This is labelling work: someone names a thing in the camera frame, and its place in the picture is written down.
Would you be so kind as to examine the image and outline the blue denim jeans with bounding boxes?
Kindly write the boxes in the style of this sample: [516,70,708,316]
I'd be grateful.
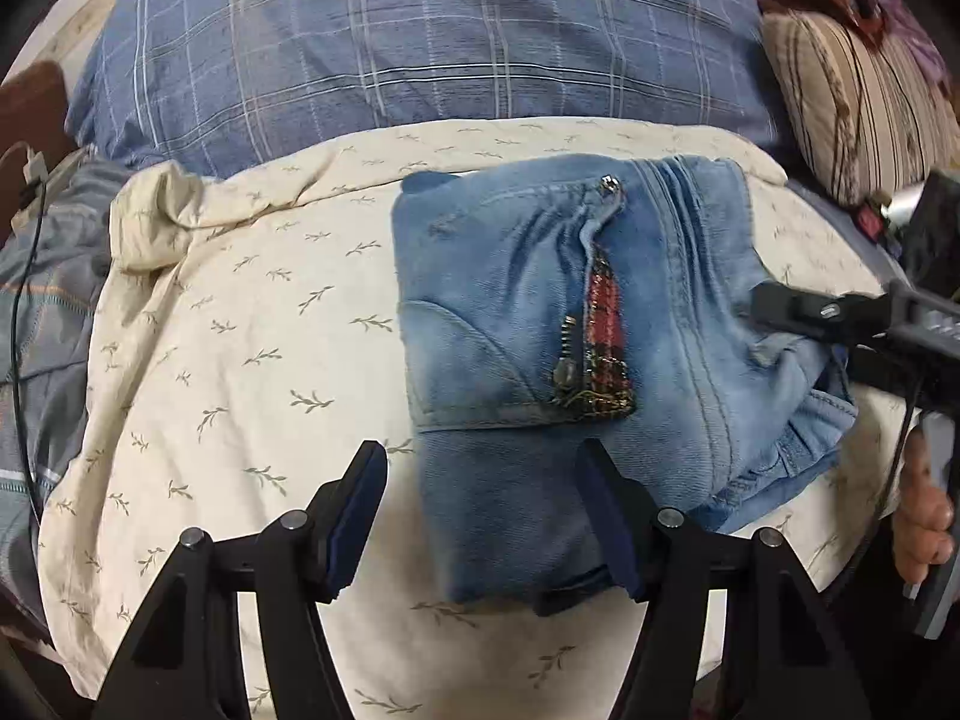
[392,154,857,614]

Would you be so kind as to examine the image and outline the right hand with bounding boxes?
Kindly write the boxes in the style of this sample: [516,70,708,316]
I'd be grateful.
[892,427,955,585]

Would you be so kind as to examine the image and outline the black cable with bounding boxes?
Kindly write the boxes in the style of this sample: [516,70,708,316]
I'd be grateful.
[8,179,51,527]

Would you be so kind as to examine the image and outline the grey patterned blanket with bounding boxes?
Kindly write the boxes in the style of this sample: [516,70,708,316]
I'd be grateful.
[2,148,132,639]

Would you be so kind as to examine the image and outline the blue plaid pillow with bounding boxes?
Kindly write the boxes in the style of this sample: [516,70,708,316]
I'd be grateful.
[67,0,796,177]

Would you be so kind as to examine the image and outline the cream leaf-print quilt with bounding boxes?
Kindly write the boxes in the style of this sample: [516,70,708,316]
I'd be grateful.
[39,117,882,718]

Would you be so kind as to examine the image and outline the white charger plug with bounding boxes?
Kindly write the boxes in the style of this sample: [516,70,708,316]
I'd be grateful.
[11,142,49,185]

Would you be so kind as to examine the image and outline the brown wooden headboard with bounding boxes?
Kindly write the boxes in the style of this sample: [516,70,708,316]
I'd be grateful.
[0,60,76,242]

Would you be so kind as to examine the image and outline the beige striped cushion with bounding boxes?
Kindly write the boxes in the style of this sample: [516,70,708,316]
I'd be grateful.
[761,11,958,208]

